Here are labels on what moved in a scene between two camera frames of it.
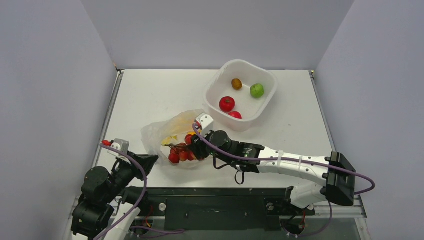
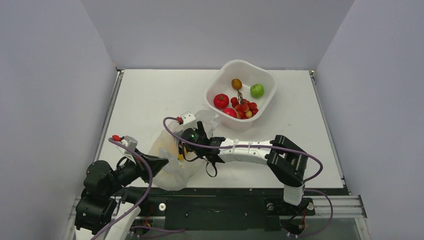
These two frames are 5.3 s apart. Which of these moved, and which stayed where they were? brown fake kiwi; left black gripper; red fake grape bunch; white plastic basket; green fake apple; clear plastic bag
Moved: clear plastic bag; red fake grape bunch; left black gripper
Stayed: green fake apple; brown fake kiwi; white plastic basket
